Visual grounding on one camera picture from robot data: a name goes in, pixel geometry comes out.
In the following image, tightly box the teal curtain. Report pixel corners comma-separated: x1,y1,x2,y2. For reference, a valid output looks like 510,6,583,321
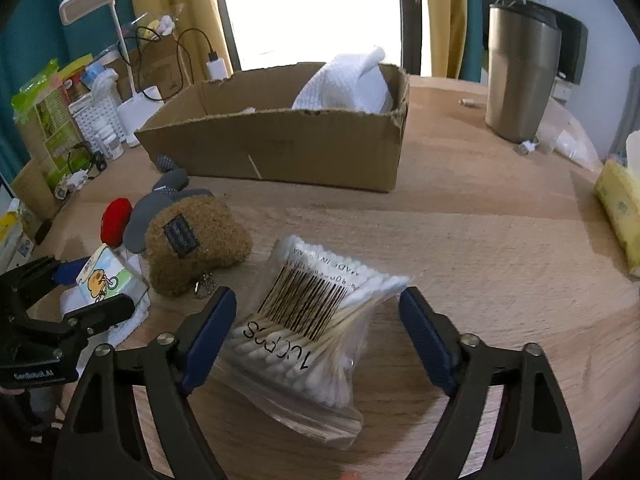
0,0,147,161

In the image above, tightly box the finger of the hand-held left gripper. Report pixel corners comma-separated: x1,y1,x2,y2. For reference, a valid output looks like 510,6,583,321
0,255,92,313
27,294,136,348

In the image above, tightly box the steel tumbler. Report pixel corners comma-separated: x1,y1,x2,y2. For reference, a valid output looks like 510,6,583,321
485,1,564,144

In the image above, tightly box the green printed box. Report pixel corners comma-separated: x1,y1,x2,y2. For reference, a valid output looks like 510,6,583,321
11,59,89,194

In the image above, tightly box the white waffle towel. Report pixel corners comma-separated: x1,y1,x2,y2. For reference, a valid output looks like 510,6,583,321
291,46,397,114

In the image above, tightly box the black earphone cable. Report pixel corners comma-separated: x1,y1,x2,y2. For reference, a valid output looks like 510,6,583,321
66,141,109,179

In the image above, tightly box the clear bag of sweets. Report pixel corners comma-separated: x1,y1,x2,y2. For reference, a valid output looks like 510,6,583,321
131,4,187,45

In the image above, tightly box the black charging cable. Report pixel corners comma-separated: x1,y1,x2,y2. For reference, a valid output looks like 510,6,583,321
120,27,221,104

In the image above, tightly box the brown plush toy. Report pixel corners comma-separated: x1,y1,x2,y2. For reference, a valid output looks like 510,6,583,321
144,197,253,301

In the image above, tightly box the black door frame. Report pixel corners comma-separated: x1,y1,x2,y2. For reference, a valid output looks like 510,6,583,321
396,0,424,77

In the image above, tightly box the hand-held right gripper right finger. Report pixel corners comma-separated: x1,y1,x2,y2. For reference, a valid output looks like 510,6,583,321
398,287,583,480

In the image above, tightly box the tissue packet with cartoon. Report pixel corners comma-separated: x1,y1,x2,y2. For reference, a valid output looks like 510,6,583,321
60,250,152,349

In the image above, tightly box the small plain cardboard box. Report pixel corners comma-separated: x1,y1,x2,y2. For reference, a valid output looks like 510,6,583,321
11,159,67,222

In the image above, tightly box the white plastic basket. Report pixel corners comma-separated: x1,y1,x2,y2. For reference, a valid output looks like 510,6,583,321
67,92,124,157

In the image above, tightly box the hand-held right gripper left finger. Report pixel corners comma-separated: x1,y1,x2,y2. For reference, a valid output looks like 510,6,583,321
52,287,238,480

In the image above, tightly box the yellow curtain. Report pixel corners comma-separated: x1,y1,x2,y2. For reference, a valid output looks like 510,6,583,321
417,0,469,81
131,0,237,80

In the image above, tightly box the cartoon print tissue pack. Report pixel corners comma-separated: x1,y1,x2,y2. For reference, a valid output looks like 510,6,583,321
75,244,137,307

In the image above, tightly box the yellow tissue pack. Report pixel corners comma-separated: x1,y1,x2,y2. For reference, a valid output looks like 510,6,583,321
594,157,640,281

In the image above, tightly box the black wall device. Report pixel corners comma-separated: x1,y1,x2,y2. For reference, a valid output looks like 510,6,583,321
530,2,589,86

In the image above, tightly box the clear cotton swab bag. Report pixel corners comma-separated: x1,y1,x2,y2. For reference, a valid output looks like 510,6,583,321
212,234,413,451

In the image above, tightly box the brown cardboard box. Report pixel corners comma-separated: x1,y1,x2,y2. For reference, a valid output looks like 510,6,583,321
134,62,411,193

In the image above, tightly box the clear plastic bag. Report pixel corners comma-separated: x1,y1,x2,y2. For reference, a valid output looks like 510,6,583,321
537,100,604,172

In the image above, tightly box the white desk lamp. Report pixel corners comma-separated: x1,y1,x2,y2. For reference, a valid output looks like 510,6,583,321
59,0,167,149

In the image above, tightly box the red plush toy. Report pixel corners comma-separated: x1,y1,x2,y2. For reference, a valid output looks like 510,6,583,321
100,198,134,249

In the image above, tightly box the white pill bottle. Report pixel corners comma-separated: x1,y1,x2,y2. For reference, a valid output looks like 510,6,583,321
97,127,126,161

